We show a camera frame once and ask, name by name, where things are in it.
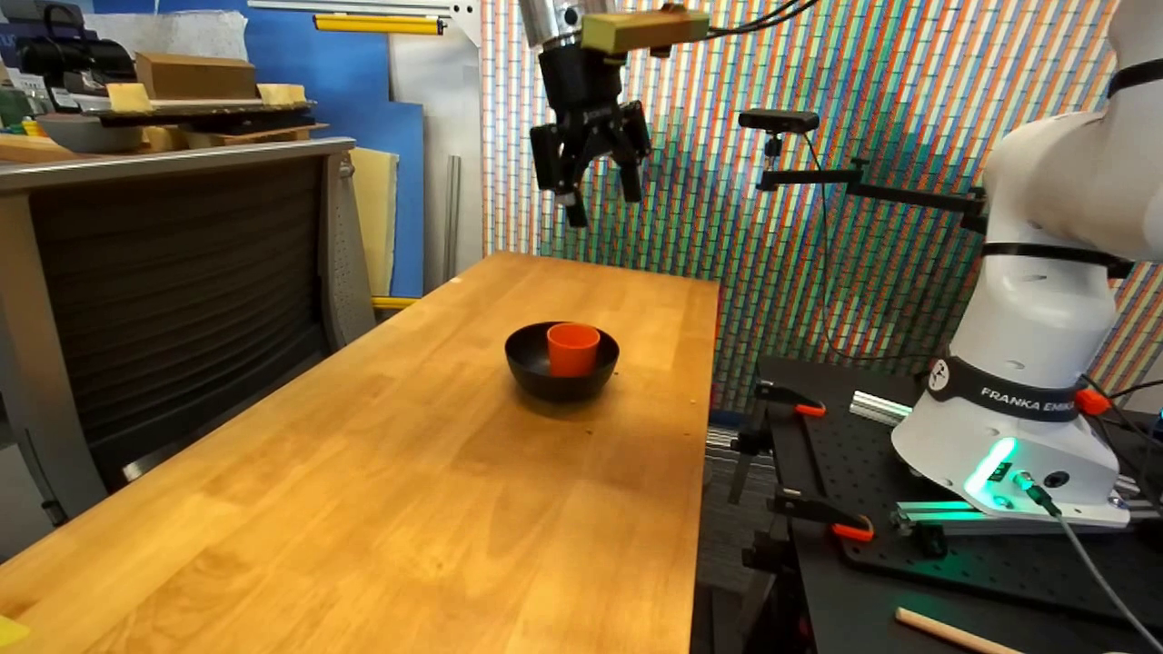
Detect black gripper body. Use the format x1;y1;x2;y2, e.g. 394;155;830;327
527;44;653;197

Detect orange plastic cup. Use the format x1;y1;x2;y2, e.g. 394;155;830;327
540;321;607;381

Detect black bowl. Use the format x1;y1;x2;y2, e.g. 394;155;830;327
503;316;620;407

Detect yellow foam sheet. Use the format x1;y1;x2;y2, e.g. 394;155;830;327
346;146;403;300

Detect striped patterned backdrop screen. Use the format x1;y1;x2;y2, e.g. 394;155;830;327
477;0;1163;420

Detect yellow bar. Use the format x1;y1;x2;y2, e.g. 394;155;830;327
308;12;448;39

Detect blue board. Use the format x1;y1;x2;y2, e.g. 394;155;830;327
241;7;432;300

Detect brown cardboard box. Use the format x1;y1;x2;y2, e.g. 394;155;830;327
129;52;266;103

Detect grey cabinet with dark slats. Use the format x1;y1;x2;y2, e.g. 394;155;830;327
0;134;380;536

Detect black perforated breadboard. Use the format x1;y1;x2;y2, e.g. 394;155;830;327
759;356;1163;654

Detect black bag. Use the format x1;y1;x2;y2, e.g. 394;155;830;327
13;5;137;91

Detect wooden stick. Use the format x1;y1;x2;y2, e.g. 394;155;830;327
889;603;1031;654

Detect tan wrist camera box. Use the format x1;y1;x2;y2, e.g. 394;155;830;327
578;7;716;59

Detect black camera on stand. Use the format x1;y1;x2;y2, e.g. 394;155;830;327
735;104;826;137

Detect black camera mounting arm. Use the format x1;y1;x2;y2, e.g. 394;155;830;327
751;132;993;235

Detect black clamp with orange handle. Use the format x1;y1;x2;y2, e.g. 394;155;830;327
772;488;878;551
751;378;835;500

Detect short aluminium rail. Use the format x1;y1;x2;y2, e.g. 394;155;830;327
848;386;917;429

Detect long aluminium rail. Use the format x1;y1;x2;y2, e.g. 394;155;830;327
889;496;1136;536

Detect orange clamp handle at base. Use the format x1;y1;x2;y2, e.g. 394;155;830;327
1072;381;1114;420

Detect grey cable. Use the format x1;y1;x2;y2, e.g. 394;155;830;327
1026;481;1163;654

